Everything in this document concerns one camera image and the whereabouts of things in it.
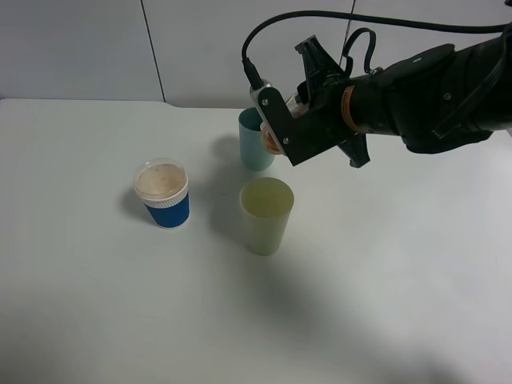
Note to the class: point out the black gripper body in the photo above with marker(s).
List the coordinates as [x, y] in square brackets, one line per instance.
[319, 115]

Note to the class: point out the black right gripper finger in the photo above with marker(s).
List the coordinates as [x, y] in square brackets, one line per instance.
[319, 68]

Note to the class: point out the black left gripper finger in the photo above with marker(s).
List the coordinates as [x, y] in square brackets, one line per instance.
[355, 148]

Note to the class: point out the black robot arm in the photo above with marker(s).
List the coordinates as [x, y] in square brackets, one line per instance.
[435, 101]

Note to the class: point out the teal plastic cup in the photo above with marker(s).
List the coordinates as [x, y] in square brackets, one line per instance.
[252, 152]

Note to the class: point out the pale green plastic cup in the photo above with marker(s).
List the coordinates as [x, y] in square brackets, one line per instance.
[265, 204]

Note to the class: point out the blue sleeved paper cup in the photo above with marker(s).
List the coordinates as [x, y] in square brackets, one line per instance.
[162, 185]

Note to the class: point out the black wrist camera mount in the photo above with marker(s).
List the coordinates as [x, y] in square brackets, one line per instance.
[282, 125]

